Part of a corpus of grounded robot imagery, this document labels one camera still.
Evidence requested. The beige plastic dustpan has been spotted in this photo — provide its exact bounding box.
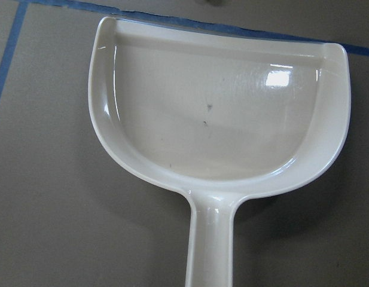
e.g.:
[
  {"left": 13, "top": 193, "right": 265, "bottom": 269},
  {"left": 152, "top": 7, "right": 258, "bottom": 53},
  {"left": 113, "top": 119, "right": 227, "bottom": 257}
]
[{"left": 88, "top": 17, "right": 351, "bottom": 286}]

